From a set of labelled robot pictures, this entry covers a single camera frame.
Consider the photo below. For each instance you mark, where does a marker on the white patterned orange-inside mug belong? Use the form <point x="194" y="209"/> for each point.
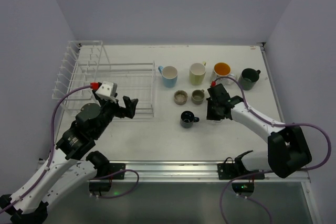
<point x="222" y="74"/>

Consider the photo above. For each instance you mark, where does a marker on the white wire plate rack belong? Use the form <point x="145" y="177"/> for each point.
<point x="84" y="62"/>

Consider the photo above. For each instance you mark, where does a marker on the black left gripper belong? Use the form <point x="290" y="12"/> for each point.
<point x="121" y="109"/>

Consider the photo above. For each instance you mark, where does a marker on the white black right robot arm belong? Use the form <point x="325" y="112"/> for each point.
<point x="287" y="149"/>

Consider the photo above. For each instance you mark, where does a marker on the aluminium mounting rail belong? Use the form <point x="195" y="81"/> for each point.
<point x="186" y="171"/>

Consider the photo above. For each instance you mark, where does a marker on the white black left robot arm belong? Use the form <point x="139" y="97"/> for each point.
<point x="71" y="161"/>

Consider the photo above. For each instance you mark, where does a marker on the speckled beige small cup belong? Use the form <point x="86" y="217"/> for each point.
<point x="180" y="97"/>

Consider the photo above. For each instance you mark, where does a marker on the clear glass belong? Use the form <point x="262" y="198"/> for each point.
<point x="217" y="121"/>

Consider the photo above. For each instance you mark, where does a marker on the pale yellow mug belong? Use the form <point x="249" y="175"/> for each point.
<point x="197" y="73"/>

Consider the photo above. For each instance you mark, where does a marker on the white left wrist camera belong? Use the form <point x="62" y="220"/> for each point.
<point x="107" y="91"/>

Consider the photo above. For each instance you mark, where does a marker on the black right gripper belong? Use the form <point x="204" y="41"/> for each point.
<point x="214" y="109"/>

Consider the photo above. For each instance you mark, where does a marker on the light blue mug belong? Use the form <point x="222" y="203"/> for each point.
<point x="169" y="75"/>

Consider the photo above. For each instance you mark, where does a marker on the dark blue mug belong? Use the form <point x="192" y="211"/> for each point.
<point x="187" y="119"/>

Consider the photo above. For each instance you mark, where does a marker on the dark teal wave mug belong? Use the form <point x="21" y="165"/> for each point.
<point x="249" y="78"/>

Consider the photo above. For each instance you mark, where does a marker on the grey small cup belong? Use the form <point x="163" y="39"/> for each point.
<point x="198" y="96"/>

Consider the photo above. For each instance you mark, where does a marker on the white wire dish rack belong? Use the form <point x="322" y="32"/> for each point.
<point x="135" y="79"/>

